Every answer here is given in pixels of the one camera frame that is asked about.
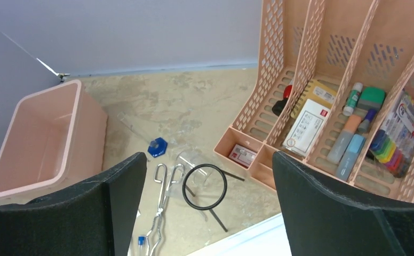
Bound red white small box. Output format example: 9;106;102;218
228;144;257;168

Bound orange cap highlighter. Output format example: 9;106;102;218
327;114;362;164

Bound graduated cylinder blue base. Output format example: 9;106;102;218
117;112;168;158

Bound red black marker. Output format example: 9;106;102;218
272;85;292;116

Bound pink plastic bin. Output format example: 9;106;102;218
0;79;108;200

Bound colourful marker pack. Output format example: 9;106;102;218
368;92;414;178

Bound yellow envelope box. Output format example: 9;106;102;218
290;79;337;119

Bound purple marker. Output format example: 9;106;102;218
357;109;378;133

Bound blue cap highlighter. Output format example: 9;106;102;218
335;134;366;181

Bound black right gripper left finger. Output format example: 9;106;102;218
0;152;147;255

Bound white instruction box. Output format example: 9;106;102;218
282;99;330;157

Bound white plastic lid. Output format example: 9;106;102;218
191;213;292;255

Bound pink four-slot file organizer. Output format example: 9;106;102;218
214;1;414;202

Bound green eraser block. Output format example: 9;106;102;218
356;86;386;111

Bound white glue stick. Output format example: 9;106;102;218
343;82;363;116

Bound black wire tripod ring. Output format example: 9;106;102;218
182;163;245;233

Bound metal crucible tongs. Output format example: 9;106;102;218
145;163;185;255

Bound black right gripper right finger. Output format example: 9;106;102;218
272;151;414;255

